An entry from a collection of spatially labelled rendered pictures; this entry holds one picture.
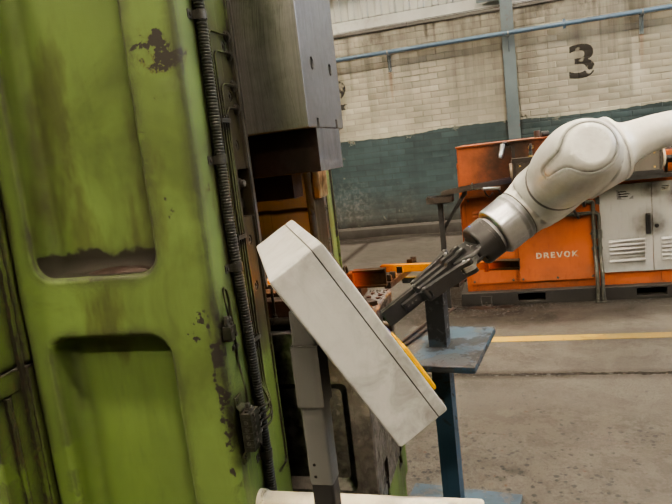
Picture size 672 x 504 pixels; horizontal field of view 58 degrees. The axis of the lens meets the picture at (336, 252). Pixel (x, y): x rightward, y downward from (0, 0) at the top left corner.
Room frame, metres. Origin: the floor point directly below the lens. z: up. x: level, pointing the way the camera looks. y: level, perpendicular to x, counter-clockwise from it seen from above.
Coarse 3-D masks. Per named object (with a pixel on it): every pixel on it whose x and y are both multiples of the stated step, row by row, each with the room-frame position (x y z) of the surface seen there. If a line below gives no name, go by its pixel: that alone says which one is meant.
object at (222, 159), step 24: (192, 0) 1.18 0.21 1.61; (216, 96) 1.18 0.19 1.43; (216, 120) 1.17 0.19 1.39; (216, 144) 1.17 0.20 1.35; (216, 168) 1.17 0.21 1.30; (240, 264) 1.17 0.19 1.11; (240, 288) 1.17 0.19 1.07; (240, 312) 1.18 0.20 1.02; (264, 408) 1.19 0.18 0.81; (264, 432) 1.19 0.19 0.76; (264, 456) 1.19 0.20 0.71
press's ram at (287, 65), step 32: (256, 0) 1.34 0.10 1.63; (288, 0) 1.32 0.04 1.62; (320, 0) 1.52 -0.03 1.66; (256, 32) 1.34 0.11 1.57; (288, 32) 1.32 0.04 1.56; (320, 32) 1.49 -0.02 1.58; (256, 64) 1.34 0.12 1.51; (288, 64) 1.32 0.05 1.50; (320, 64) 1.45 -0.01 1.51; (256, 96) 1.34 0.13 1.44; (288, 96) 1.32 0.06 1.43; (320, 96) 1.42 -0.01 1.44; (256, 128) 1.35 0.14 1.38; (288, 128) 1.33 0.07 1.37
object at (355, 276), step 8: (352, 272) 1.46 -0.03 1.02; (360, 272) 1.46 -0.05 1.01; (368, 272) 1.46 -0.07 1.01; (376, 272) 1.46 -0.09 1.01; (384, 272) 1.45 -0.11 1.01; (352, 280) 1.46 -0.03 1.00; (360, 280) 1.47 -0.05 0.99; (368, 280) 1.46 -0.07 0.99; (376, 280) 1.46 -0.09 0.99; (384, 280) 1.45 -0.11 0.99
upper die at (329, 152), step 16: (320, 128) 1.40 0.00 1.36; (256, 144) 1.40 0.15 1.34; (272, 144) 1.39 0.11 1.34; (288, 144) 1.38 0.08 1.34; (304, 144) 1.37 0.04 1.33; (320, 144) 1.38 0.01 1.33; (336, 144) 1.51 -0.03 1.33; (256, 160) 1.40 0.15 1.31; (272, 160) 1.39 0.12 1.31; (288, 160) 1.38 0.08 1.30; (304, 160) 1.37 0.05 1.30; (320, 160) 1.37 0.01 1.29; (336, 160) 1.50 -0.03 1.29; (256, 176) 1.40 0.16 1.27; (272, 176) 1.40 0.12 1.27
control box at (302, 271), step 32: (288, 224) 1.03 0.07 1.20; (288, 256) 0.78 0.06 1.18; (320, 256) 0.73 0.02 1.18; (288, 288) 0.72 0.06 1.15; (320, 288) 0.73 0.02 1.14; (352, 288) 0.74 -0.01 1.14; (320, 320) 0.73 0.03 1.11; (352, 320) 0.74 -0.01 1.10; (352, 352) 0.73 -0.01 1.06; (384, 352) 0.74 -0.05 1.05; (352, 384) 0.73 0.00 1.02; (384, 384) 0.74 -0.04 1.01; (416, 384) 0.75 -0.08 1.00; (384, 416) 0.74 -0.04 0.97; (416, 416) 0.75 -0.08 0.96
